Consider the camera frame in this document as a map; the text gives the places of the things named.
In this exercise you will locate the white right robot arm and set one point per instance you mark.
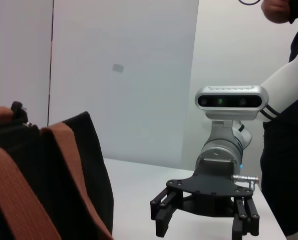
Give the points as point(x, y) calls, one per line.
point(281, 87)

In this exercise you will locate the person in black clothes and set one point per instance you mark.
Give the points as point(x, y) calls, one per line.
point(286, 162)

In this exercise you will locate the person's bare forearm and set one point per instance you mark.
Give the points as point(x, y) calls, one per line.
point(276, 11)

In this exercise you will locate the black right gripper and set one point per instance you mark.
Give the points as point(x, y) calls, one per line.
point(209, 192)

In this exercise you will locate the grey wall tape patch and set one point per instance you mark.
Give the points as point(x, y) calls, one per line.
point(118, 68)

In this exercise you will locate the silver zipper pull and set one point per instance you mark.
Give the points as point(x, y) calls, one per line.
point(27, 124)

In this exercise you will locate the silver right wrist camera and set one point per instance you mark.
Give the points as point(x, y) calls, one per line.
point(229, 102)

